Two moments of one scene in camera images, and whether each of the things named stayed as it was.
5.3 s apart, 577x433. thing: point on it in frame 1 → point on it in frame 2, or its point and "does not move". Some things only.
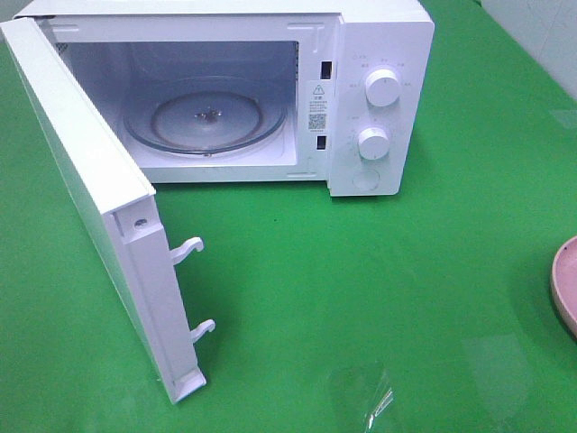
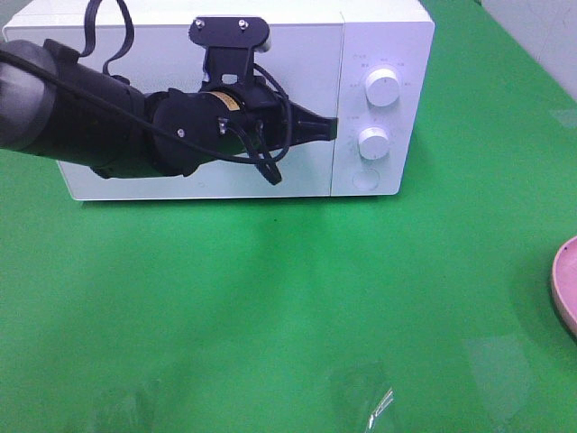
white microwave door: x=118 y=205 → x=305 y=59
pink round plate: x=563 y=282 does not move
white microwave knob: x=373 y=143 does not move
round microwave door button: x=366 y=179 does not move
